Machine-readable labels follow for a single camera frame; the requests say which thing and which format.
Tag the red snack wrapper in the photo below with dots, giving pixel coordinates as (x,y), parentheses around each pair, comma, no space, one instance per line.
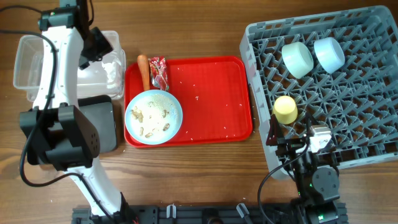
(158,73)

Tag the light blue bowl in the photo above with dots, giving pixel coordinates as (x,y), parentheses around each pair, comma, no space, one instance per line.
(329,54)

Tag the green bowl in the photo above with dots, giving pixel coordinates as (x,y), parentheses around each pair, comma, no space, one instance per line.
(297,59)

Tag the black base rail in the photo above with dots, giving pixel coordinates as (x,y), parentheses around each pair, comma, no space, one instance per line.
(276,213)

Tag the red serving tray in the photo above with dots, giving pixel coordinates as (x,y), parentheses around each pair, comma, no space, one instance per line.
(213,93)

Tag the grey dishwasher rack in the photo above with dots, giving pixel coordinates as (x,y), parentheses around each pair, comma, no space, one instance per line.
(358,102)

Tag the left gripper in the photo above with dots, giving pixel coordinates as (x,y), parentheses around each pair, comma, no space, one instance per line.
(106,48)

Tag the orange carrot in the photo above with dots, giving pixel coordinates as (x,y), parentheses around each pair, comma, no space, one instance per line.
(143,64)

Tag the yellow cup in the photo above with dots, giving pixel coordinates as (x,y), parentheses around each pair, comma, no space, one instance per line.
(285,109)

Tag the black tray bin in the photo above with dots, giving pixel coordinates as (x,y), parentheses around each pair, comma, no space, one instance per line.
(71,136)

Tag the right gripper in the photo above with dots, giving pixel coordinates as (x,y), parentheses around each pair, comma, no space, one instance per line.
(288,145)

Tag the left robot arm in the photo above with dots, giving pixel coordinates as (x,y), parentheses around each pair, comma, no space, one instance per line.
(63,31)

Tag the light blue plate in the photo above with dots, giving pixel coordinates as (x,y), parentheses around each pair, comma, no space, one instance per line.
(153,117)

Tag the clear plastic bin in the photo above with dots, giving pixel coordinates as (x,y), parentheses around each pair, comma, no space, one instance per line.
(91,81)

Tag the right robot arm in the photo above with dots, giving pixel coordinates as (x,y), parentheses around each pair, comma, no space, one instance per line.
(317,186)

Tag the white tissue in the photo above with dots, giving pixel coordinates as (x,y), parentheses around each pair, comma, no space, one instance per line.
(113,72)

